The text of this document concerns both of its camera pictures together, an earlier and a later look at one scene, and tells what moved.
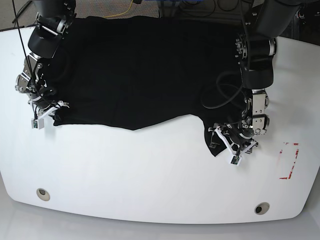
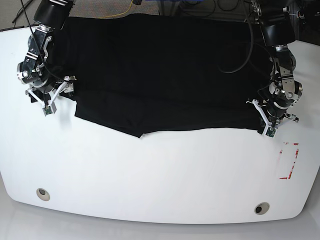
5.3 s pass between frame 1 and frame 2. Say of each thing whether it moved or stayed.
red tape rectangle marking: stayed
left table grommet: stayed
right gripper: moved
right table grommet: stayed
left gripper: moved
